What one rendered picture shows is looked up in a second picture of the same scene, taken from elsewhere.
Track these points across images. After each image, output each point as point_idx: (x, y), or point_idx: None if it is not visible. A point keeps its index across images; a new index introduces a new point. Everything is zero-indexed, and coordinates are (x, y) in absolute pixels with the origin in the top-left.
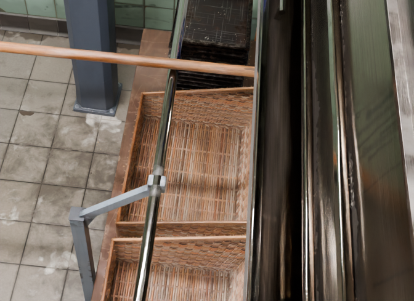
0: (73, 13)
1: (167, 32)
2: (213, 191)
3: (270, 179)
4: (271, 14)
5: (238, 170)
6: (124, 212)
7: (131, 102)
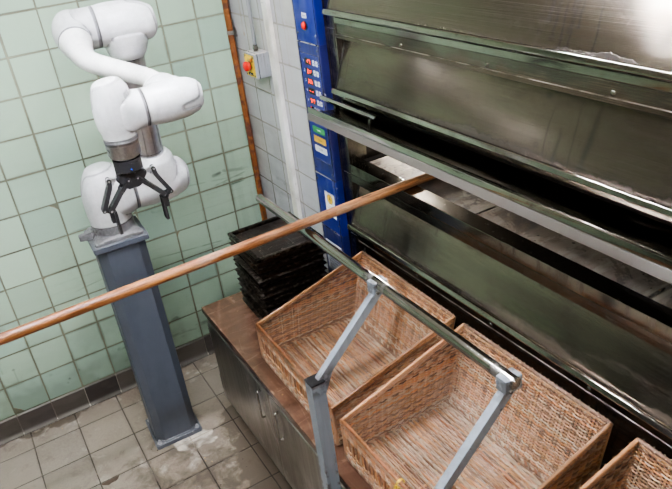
0: (132, 323)
1: (224, 298)
2: (374, 363)
3: None
4: None
5: (377, 340)
6: None
7: (242, 353)
